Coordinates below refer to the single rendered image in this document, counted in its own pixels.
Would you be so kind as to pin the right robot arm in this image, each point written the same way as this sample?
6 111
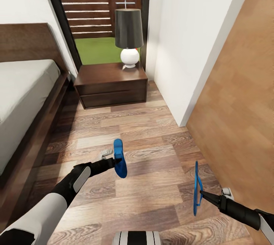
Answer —
256 219

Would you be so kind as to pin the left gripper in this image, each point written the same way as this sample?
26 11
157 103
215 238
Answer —
107 164

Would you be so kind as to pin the sandal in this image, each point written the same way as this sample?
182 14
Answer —
120 168
197 181

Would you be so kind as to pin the nightstand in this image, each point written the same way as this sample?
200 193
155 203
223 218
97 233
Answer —
108 85

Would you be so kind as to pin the robot trunk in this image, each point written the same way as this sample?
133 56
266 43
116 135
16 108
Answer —
137 238

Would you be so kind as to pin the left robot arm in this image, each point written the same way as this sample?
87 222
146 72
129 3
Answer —
39 223

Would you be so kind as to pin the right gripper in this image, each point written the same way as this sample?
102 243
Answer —
226 206

